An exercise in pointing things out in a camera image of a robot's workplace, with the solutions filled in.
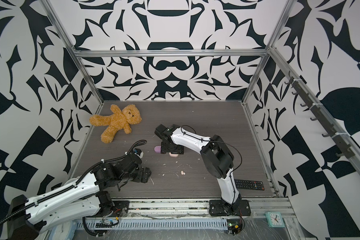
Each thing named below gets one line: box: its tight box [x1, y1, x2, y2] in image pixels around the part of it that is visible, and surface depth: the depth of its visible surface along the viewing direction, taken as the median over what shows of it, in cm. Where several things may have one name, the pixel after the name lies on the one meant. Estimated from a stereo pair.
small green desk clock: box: [265, 211, 285, 228], surface depth 71 cm
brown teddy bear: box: [90, 104, 142, 144], surface depth 101 cm
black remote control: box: [234, 179, 265, 191], surface depth 83 cm
